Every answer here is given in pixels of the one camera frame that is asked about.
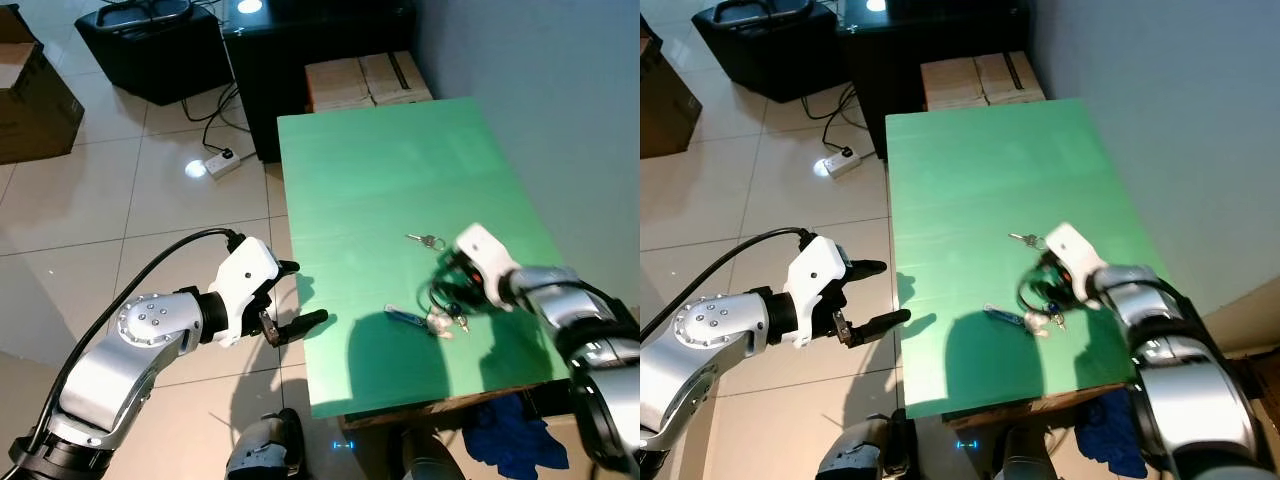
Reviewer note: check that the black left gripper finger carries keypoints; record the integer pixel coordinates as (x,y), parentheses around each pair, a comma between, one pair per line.
(880,325)
(868,268)
(300,325)
(288,267)

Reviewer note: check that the large brown cardboard box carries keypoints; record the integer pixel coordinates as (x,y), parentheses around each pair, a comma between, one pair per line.
(665,100)
(35,100)

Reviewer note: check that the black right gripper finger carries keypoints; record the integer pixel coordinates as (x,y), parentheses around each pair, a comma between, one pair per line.
(455,305)
(1045,300)

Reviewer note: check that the keys with blue tag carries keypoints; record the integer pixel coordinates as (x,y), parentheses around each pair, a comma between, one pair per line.
(1005,316)
(410,318)

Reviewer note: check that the small cardboard box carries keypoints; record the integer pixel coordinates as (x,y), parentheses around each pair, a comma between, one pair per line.
(395,75)
(1010,75)
(335,85)
(950,85)

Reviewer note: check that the robot left leg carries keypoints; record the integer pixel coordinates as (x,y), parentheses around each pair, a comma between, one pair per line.
(860,450)
(262,450)

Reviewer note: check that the black cabinet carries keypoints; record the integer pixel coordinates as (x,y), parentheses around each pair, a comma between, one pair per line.
(320,30)
(930,30)

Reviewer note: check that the robot leg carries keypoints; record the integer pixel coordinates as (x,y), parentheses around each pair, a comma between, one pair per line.
(262,450)
(860,450)
(1025,458)
(432,458)

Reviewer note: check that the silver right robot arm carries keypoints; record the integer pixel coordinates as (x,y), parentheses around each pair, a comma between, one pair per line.
(590,340)
(1190,380)

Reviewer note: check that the blue cloth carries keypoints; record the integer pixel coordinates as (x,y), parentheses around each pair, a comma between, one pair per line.
(515,440)
(1120,440)

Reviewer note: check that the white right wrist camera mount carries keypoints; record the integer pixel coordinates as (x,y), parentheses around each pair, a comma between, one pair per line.
(485,250)
(1075,248)

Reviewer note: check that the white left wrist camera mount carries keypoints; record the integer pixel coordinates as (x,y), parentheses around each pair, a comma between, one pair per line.
(245,275)
(815,275)

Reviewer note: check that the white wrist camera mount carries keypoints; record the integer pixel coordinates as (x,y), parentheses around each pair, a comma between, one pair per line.
(485,250)
(1075,248)
(245,275)
(815,275)

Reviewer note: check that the robot right leg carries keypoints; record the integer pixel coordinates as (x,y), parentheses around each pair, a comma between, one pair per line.
(1025,458)
(432,458)

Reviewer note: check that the white power strip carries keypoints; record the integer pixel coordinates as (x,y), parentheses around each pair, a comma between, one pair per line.
(840,163)
(220,163)

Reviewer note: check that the green topped table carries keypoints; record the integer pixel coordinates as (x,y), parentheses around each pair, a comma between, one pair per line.
(1000,180)
(400,180)

